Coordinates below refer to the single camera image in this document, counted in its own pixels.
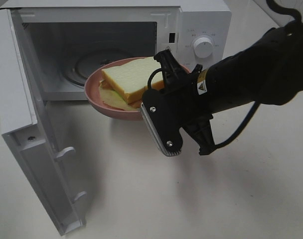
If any glass microwave turntable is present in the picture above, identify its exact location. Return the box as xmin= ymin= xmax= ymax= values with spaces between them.
xmin=61 ymin=48 xmax=137 ymax=87

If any pink round plate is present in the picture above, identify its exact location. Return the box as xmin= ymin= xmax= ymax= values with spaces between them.
xmin=84 ymin=57 xmax=146 ymax=120

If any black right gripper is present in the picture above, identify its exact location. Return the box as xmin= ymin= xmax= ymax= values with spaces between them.
xmin=140 ymin=72 xmax=214 ymax=157

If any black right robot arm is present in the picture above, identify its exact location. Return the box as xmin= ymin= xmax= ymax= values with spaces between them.
xmin=141 ymin=21 xmax=303 ymax=156

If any white upper power knob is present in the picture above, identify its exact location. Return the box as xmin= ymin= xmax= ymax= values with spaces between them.
xmin=193 ymin=36 xmax=213 ymax=58

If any white microwave oven body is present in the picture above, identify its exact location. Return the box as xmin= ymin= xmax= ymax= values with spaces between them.
xmin=0 ymin=0 xmax=231 ymax=101

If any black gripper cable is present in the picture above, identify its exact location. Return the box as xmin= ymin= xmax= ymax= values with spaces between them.
xmin=147 ymin=0 xmax=303 ymax=156

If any white bread sandwich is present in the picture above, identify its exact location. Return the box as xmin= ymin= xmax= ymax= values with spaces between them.
xmin=99 ymin=57 xmax=160 ymax=111

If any white microwave door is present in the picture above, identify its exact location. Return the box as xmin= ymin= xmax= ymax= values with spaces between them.
xmin=0 ymin=9 xmax=87 ymax=235

